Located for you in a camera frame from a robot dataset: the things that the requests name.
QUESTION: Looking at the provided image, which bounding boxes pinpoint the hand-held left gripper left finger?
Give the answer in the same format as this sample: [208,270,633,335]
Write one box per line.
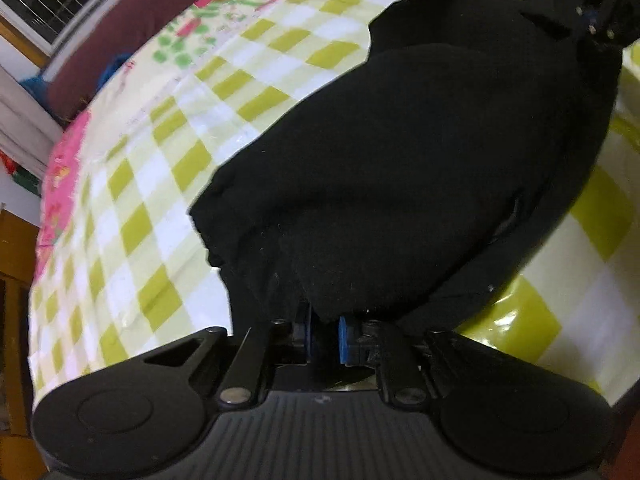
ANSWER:
[144,302,322,409]

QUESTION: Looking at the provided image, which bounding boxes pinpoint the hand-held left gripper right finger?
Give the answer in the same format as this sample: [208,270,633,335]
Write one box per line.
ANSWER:
[336,314,482,409]

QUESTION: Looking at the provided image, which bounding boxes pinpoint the black pants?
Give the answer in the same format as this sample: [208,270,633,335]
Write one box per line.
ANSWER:
[188,0,635,337]

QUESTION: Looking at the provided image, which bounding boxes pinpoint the green checked bed sheet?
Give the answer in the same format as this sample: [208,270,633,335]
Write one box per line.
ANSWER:
[27,0,640,411]

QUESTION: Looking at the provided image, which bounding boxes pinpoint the wooden desk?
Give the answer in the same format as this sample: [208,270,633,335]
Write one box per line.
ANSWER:
[0,204,40,438]

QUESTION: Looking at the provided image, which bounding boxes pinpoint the blue cloth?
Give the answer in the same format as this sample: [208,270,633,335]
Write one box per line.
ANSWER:
[19,74,53,112]
[96,52,132,87]

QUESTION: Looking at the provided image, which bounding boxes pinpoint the beige curtain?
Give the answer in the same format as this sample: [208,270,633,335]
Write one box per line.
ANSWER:
[0,66,65,177]

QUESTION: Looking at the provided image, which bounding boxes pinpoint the red and green wall hanging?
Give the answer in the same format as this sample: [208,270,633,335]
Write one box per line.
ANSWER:
[0,152,42,195]

